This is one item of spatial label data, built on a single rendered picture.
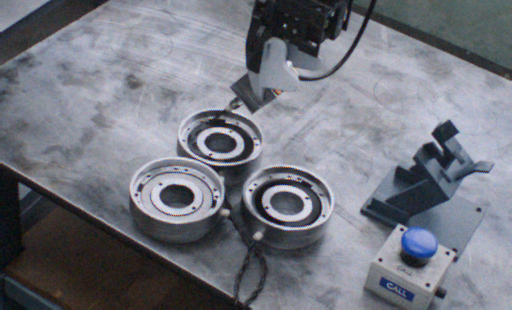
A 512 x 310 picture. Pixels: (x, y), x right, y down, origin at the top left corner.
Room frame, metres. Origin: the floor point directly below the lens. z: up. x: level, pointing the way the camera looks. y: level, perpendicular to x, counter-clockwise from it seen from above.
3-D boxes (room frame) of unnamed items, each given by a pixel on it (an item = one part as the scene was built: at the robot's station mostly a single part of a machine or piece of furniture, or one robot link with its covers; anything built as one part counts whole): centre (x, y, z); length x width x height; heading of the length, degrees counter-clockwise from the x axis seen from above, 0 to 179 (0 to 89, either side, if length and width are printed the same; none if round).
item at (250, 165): (0.80, 0.08, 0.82); 0.10 x 0.10 x 0.04
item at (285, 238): (0.72, -0.02, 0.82); 0.10 x 0.10 x 0.04
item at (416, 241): (0.66, -0.16, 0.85); 0.04 x 0.04 x 0.05
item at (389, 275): (0.66, -0.16, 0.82); 0.08 x 0.07 x 0.05; 67
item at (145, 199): (0.69, 0.11, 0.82); 0.08 x 0.08 x 0.02
